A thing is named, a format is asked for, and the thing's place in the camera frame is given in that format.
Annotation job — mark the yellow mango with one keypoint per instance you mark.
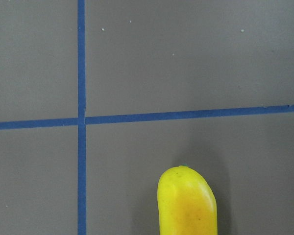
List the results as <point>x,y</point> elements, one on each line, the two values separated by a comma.
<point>186,203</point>

